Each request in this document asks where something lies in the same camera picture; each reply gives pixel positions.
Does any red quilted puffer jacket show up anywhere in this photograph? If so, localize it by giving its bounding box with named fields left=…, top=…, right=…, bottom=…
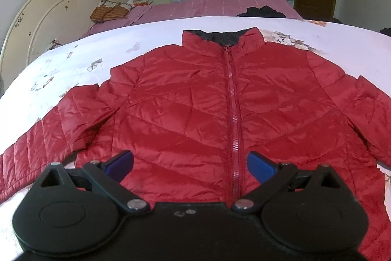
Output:
left=1, top=28, right=390, bottom=260

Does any white floral bed sheet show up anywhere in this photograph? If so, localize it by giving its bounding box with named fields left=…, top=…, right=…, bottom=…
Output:
left=1, top=17, right=390, bottom=260

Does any black garment on bed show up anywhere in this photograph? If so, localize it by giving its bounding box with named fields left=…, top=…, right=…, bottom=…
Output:
left=238, top=6, right=286, bottom=19

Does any orange patterned pillow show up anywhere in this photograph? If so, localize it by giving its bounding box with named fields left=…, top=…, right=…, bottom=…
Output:
left=89, top=0, right=132, bottom=23

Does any cream arched headboard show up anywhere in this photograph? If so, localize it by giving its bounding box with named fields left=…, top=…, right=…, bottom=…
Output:
left=1, top=0, right=125, bottom=91

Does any pink checked bed cover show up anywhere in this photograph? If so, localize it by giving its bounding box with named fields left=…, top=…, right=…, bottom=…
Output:
left=82, top=0, right=301, bottom=38

